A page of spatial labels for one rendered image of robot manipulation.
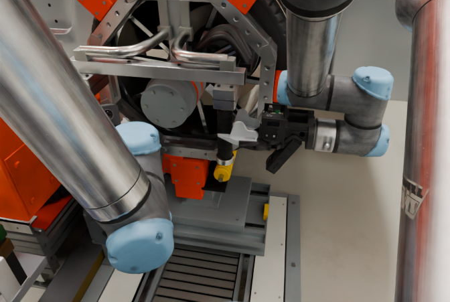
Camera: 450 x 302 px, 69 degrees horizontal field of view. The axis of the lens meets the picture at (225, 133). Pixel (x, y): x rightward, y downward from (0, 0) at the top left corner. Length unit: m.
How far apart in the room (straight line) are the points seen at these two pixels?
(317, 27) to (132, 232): 0.33
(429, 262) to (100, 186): 0.28
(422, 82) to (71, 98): 0.28
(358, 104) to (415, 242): 0.47
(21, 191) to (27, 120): 0.76
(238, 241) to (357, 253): 0.57
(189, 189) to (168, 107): 0.43
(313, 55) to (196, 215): 1.02
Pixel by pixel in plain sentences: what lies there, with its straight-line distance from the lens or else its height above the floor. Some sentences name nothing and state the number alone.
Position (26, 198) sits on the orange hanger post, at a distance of 1.09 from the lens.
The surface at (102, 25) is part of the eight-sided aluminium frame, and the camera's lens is 1.01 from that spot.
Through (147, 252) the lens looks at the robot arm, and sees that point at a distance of 0.40.
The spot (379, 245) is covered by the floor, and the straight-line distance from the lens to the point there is 1.74.
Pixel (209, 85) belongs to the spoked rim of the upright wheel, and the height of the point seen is 0.80.
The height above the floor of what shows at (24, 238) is 0.32.
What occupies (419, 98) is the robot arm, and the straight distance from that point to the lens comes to 0.28.
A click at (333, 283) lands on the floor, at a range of 1.55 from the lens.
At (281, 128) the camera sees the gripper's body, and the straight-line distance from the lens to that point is 0.71.
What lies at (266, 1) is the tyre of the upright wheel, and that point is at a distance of 0.95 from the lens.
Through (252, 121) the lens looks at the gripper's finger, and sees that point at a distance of 0.78.
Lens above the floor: 1.26
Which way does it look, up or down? 33 degrees down
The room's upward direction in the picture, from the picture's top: straight up
